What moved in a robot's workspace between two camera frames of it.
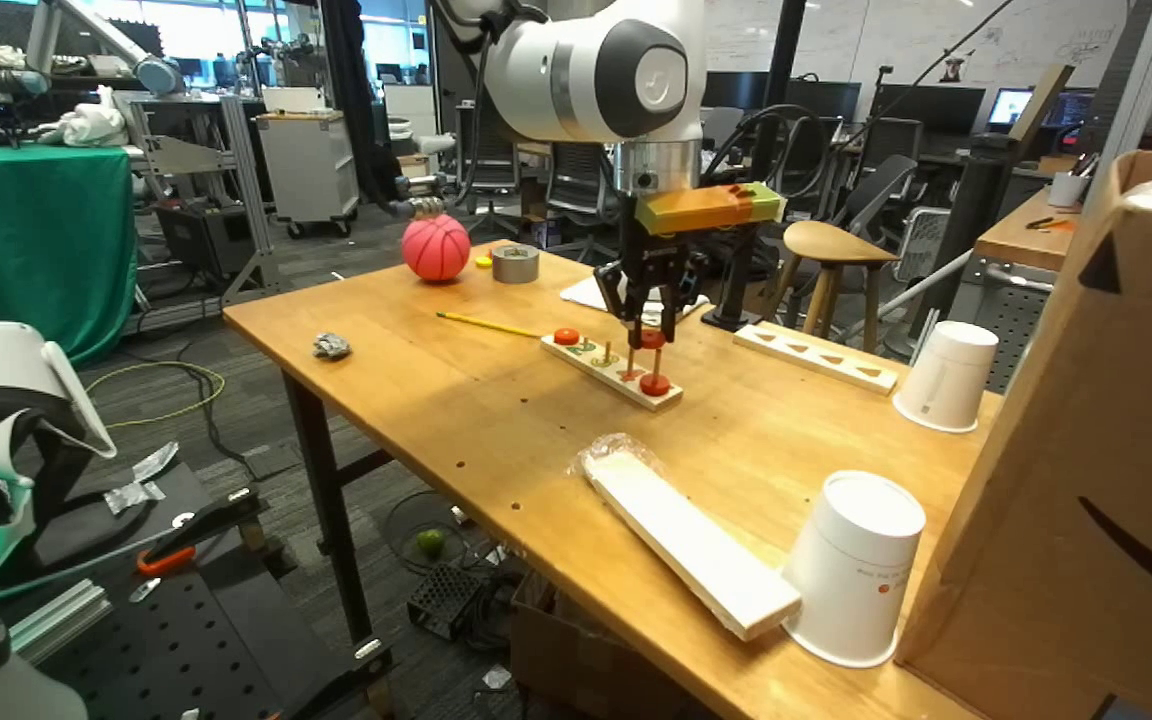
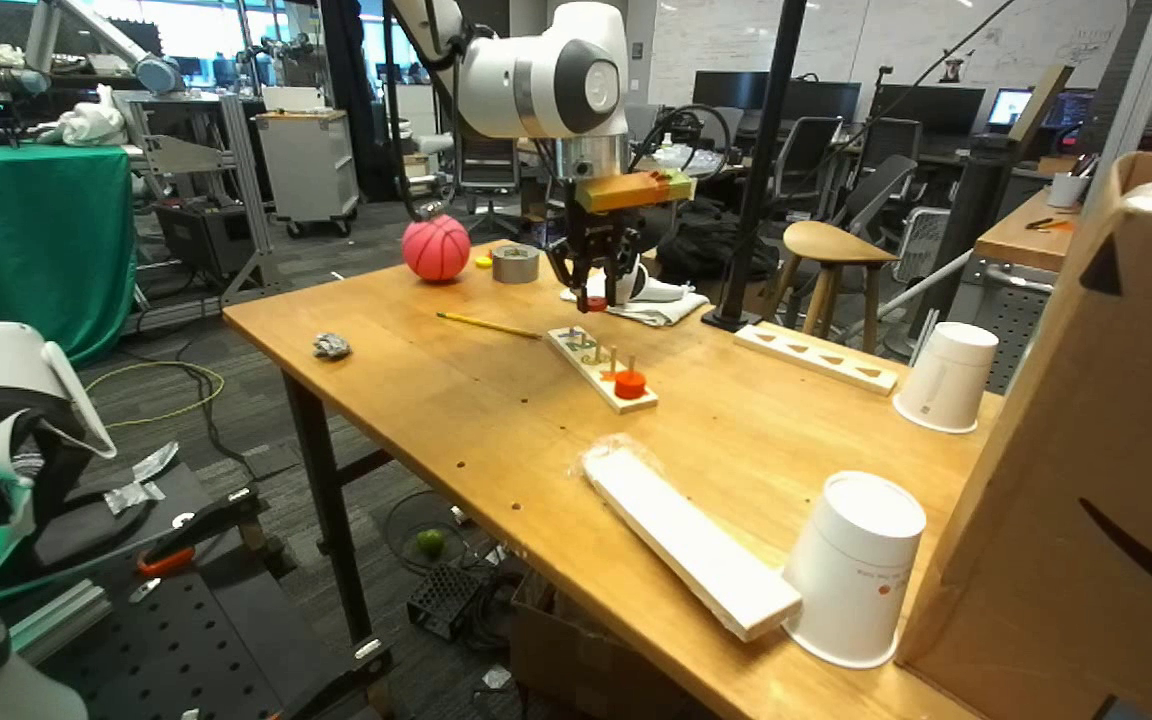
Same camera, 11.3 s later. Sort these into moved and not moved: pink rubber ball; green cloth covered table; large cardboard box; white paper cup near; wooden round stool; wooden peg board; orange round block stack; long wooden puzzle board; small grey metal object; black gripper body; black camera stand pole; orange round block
Moved: orange round block stack; orange round block; black gripper body; wooden peg board
Not moved: green cloth covered table; black camera stand pole; small grey metal object; long wooden puzzle board; wooden round stool; pink rubber ball; white paper cup near; large cardboard box
